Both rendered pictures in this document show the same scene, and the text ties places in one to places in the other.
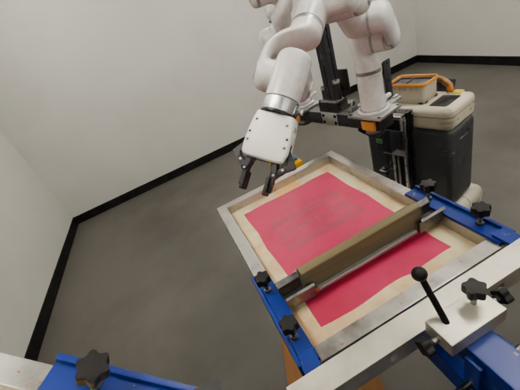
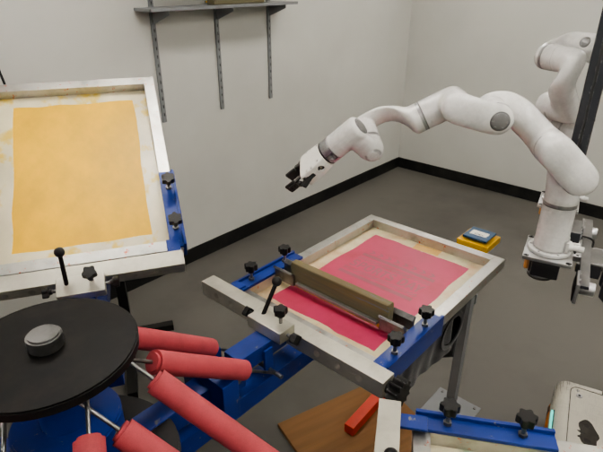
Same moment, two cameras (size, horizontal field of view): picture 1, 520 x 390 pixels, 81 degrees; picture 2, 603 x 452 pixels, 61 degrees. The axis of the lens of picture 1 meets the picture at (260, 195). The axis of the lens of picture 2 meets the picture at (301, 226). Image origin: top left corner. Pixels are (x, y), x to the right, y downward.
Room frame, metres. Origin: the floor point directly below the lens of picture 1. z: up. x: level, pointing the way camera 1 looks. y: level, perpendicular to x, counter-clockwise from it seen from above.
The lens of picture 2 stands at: (-0.32, -1.21, 1.91)
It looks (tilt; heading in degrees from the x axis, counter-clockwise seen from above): 26 degrees down; 53
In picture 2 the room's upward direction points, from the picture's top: straight up
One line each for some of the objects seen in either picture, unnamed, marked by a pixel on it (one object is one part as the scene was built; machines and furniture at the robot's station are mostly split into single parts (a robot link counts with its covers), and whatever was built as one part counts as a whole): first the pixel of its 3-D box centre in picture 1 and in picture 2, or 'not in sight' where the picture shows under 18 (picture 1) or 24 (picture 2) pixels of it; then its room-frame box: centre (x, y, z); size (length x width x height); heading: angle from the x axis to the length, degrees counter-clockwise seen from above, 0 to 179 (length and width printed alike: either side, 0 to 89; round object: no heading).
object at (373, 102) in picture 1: (373, 90); (559, 228); (1.15, -0.57, 1.21); 0.16 x 0.13 x 0.15; 114
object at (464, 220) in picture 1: (452, 217); (409, 345); (0.61, -0.49, 0.97); 0.30 x 0.05 x 0.07; 11
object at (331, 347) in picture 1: (324, 224); (375, 278); (0.79, -0.17, 0.97); 0.79 x 0.58 x 0.04; 11
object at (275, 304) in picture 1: (282, 317); (268, 276); (0.51, 0.06, 0.97); 0.30 x 0.05 x 0.07; 11
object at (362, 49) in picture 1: (367, 49); (567, 179); (1.14, -0.57, 1.37); 0.13 x 0.10 x 0.16; 46
